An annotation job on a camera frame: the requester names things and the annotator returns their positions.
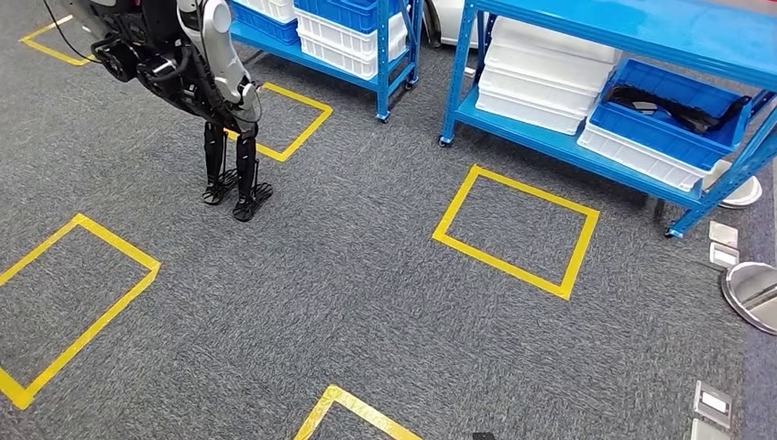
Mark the blue metal shelf rack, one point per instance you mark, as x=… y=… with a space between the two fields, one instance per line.
x=637 y=24

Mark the small grey floor box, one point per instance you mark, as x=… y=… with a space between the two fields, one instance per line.
x=724 y=255
x=723 y=234
x=707 y=431

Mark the white plastic crate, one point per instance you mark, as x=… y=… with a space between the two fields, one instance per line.
x=340 y=39
x=340 y=64
x=267 y=7

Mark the blue plastic crate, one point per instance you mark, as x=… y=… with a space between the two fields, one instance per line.
x=346 y=12
x=261 y=27

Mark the blue wheeled metal rack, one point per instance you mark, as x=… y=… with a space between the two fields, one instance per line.
x=328 y=64

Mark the blue plastic panel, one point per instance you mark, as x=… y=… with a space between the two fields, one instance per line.
x=662 y=139

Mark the yellow floor tape square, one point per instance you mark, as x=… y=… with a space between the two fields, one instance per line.
x=118 y=244
x=364 y=410
x=457 y=203
x=300 y=98

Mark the black right robot foot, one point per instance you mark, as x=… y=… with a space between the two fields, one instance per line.
x=484 y=436

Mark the floor box with white insert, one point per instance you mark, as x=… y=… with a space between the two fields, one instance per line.
x=713 y=404

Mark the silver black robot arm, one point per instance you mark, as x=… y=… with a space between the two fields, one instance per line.
x=206 y=61

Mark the black curved plastic part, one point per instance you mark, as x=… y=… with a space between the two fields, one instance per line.
x=668 y=106

